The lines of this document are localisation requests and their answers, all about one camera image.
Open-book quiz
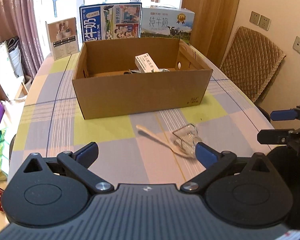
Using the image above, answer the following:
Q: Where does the beige plastic spoon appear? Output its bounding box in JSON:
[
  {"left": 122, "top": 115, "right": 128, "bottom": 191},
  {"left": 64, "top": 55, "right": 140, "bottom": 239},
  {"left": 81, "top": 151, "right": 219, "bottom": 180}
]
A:
[{"left": 136, "top": 125, "right": 195, "bottom": 159}]

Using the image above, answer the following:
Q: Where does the ointment box with bird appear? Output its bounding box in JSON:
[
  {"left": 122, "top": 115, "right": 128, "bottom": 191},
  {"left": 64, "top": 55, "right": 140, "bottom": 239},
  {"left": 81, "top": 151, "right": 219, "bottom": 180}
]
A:
[{"left": 135, "top": 53, "right": 158, "bottom": 72}]

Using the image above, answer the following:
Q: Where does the checked tablecloth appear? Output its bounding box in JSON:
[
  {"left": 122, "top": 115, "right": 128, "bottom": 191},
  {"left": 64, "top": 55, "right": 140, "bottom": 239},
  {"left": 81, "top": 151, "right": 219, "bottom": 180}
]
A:
[{"left": 8, "top": 55, "right": 271, "bottom": 185}]

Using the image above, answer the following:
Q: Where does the brown quilted chair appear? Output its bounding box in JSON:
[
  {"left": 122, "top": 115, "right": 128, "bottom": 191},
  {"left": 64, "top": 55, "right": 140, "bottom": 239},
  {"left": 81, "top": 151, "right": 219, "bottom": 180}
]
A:
[{"left": 219, "top": 26, "right": 286, "bottom": 102}]

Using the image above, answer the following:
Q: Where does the brown cardboard box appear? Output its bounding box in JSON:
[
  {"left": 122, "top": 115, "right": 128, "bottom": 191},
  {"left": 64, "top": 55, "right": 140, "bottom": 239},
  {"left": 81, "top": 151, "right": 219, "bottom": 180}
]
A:
[{"left": 72, "top": 37, "right": 213, "bottom": 120}]

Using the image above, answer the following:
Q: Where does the silver foil bag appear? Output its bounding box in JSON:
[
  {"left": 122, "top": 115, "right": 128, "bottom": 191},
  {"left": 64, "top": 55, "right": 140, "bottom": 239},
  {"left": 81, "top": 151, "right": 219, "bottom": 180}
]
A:
[{"left": 128, "top": 69, "right": 170, "bottom": 74}]

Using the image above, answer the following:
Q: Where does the small product box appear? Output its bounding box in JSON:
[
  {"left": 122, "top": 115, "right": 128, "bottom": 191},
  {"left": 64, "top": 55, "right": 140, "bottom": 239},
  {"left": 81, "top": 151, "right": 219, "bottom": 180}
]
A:
[{"left": 45, "top": 17, "right": 79, "bottom": 61}]

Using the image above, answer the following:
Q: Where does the blue milk carton box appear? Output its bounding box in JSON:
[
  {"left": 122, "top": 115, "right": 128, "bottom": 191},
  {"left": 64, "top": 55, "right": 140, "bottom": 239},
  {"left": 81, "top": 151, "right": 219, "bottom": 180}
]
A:
[{"left": 79, "top": 2, "right": 142, "bottom": 42}]

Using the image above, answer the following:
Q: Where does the green milk carton box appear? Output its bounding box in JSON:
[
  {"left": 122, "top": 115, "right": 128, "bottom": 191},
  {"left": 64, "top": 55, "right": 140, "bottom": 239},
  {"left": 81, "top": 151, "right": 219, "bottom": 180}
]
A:
[{"left": 140, "top": 6, "right": 195, "bottom": 43}]

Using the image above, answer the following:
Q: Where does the pink curtain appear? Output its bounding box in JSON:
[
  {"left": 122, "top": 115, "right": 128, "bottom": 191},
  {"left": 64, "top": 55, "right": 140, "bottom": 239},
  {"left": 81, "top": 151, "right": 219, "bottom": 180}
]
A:
[{"left": 0, "top": 0, "right": 44, "bottom": 77}]

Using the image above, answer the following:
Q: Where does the single wall socket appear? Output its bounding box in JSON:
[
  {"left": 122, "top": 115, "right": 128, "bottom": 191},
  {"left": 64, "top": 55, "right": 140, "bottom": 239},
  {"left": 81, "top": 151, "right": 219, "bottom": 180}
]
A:
[{"left": 293, "top": 36, "right": 300, "bottom": 54}]

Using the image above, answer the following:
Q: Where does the wall socket pair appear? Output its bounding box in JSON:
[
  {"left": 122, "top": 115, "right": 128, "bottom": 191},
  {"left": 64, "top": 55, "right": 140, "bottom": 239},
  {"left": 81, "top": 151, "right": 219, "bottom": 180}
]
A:
[{"left": 249, "top": 11, "right": 271, "bottom": 31}]

